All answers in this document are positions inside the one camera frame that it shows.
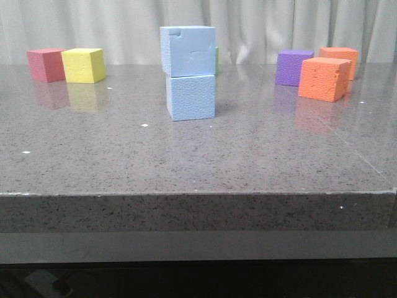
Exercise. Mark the light blue foam cube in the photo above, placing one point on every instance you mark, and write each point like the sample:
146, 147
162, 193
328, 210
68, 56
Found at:
188, 50
191, 97

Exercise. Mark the yellow foam cube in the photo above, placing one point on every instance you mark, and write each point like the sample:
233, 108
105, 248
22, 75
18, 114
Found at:
84, 65

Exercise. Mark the red foam cube far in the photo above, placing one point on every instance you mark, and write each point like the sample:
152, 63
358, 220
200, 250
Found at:
46, 65

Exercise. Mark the orange foam cube rear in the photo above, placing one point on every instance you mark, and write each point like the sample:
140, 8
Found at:
342, 53

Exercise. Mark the orange foam cube front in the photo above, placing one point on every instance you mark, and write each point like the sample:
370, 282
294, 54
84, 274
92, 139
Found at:
324, 79

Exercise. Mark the purple foam cube right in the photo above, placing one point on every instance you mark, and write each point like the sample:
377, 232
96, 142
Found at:
289, 66

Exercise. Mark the grey curtain backdrop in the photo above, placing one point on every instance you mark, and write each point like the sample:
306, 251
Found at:
247, 32

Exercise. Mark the orange foam cube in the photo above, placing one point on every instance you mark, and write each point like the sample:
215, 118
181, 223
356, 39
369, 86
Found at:
324, 79
342, 53

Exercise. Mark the green foam cube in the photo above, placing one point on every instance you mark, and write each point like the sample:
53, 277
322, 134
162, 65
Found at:
216, 60

